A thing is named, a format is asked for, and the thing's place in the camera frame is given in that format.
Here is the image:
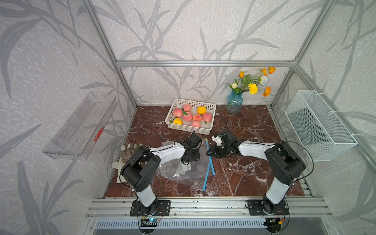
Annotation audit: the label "clear zip-top bag blue zipper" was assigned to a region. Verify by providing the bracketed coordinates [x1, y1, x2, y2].
[157, 139, 215, 191]

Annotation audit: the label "white plastic fruit basket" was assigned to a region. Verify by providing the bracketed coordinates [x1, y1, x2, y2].
[165, 99, 216, 135]

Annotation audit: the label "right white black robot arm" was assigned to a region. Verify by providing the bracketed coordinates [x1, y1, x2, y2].
[206, 129, 306, 215]

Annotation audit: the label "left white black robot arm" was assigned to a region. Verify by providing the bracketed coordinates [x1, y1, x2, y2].
[118, 133, 202, 216]

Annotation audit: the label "pink peach bottom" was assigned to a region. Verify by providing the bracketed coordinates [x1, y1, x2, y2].
[191, 120, 201, 128]

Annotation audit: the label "yellow peach left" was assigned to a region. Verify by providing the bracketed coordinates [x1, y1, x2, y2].
[172, 117, 183, 124]

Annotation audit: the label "yellow peach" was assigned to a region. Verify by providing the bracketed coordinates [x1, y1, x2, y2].
[197, 106, 207, 115]
[172, 117, 183, 124]

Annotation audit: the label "yellow peach right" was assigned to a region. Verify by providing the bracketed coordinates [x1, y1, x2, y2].
[197, 106, 207, 115]

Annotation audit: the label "pink peach top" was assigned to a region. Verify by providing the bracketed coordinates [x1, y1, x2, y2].
[182, 104, 192, 112]

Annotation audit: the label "blue glass vase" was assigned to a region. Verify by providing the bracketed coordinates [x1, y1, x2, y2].
[226, 91, 243, 114]

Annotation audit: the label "small brown woven basket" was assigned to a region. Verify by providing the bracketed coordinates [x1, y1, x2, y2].
[120, 143, 140, 164]

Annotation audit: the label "orange yellow artificial flowers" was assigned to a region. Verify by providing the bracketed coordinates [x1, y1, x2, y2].
[229, 67, 276, 97]

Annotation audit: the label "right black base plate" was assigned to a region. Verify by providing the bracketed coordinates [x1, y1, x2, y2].
[245, 199, 289, 216]

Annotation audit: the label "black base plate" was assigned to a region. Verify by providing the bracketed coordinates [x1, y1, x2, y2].
[130, 199, 171, 217]
[245, 199, 289, 216]

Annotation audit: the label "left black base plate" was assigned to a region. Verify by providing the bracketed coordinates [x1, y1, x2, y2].
[130, 199, 171, 217]

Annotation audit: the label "white wire mesh basket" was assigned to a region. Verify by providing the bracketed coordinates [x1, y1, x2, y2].
[285, 90, 358, 162]

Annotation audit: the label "clear plastic wall shelf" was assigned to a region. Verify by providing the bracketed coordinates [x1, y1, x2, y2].
[42, 92, 118, 161]

